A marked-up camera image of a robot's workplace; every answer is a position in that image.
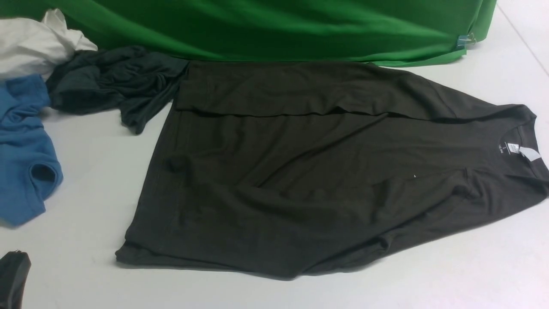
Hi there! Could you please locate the dark teal crumpled shirt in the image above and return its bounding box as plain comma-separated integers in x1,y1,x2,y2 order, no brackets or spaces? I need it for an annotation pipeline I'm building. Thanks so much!
46,45,189,135

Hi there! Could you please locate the blue crumpled shirt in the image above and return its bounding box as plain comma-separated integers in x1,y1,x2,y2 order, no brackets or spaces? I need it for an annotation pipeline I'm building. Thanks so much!
0,74,63,227

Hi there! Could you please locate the green backdrop cloth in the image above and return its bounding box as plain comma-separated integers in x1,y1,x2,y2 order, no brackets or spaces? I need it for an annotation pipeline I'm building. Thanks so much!
1,0,496,68

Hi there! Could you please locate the white crumpled shirt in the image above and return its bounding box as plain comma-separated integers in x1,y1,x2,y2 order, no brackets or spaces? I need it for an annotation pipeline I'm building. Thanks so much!
0,9,98,81

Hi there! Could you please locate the blue binder clip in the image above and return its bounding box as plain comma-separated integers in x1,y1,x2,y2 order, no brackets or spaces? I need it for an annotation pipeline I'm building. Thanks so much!
455,33,477,50

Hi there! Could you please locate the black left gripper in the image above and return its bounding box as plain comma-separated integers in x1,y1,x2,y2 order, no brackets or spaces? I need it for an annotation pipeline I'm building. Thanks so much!
0,251,31,309

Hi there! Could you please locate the dark gray long-sleeve shirt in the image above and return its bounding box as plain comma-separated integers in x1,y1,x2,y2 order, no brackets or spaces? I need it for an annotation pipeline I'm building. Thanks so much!
115,61,548,279

